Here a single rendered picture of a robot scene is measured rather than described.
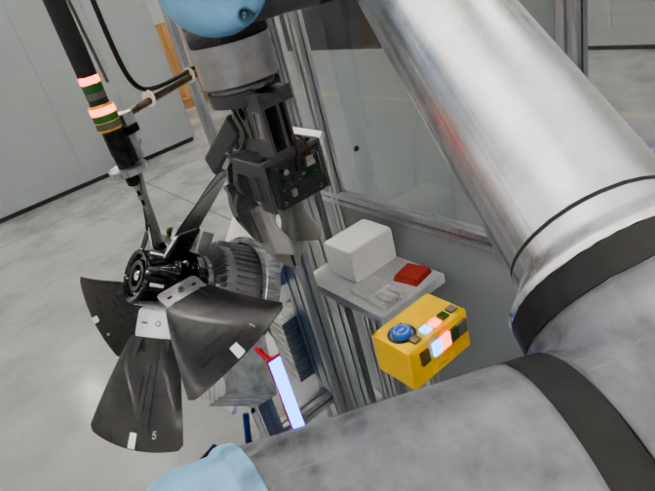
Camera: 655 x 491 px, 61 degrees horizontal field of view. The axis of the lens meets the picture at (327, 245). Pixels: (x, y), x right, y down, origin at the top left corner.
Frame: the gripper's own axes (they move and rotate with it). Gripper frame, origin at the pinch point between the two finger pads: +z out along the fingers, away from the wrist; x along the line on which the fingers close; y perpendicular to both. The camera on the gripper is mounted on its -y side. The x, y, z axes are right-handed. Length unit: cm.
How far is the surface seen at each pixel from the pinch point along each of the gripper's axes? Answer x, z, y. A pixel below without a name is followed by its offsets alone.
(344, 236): 56, 46, -70
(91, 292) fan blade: -11, 31, -86
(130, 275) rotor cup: -5, 21, -63
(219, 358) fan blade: -4.3, 27.5, -28.1
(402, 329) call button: 25.0, 34.9, -13.9
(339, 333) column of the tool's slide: 56, 94, -90
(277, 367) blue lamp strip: -0.1, 25.7, -15.0
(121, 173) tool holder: -2.0, -3.3, -47.6
